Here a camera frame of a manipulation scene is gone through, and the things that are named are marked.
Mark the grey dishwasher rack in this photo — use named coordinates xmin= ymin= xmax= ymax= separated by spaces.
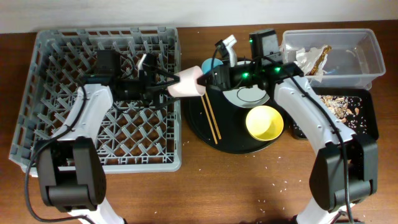
xmin=9 ymin=27 xmax=182 ymax=174

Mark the pale green plate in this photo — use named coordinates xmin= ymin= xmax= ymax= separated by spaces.
xmin=222 ymin=60 xmax=271 ymax=109

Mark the pink cup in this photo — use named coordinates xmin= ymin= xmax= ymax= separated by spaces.
xmin=167 ymin=66 xmax=206 ymax=98

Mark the yellow bowl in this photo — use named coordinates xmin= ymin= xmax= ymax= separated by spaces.
xmin=245 ymin=105 xmax=284 ymax=141

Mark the light blue cup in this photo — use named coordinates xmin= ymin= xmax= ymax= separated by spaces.
xmin=201 ymin=58 xmax=223 ymax=74

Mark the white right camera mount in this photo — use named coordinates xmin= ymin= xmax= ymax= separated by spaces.
xmin=215 ymin=34 xmax=238 ymax=67

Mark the clear plastic bin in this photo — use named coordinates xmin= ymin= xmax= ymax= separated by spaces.
xmin=280 ymin=29 xmax=386 ymax=90

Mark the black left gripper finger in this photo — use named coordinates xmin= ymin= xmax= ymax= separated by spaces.
xmin=154 ymin=68 xmax=180 ymax=86
xmin=152 ymin=93 xmax=180 ymax=109

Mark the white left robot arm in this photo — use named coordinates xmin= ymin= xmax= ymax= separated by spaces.
xmin=24 ymin=50 xmax=180 ymax=223

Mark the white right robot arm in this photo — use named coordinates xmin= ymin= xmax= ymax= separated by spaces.
xmin=161 ymin=29 xmax=378 ymax=223

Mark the brown snack wrapper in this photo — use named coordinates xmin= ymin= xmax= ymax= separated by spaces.
xmin=307 ymin=45 xmax=332 ymax=75

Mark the crumpled white paper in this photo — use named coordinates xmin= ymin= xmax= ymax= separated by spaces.
xmin=282 ymin=45 xmax=326 ymax=82

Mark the rectangular black tray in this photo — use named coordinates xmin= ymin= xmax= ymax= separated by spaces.
xmin=290 ymin=86 xmax=380 ymax=141

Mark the round black tray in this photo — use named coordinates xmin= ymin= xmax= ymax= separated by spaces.
xmin=182 ymin=88 xmax=288 ymax=154

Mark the food scraps pile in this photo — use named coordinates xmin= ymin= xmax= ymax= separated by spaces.
xmin=318 ymin=95 xmax=361 ymax=123

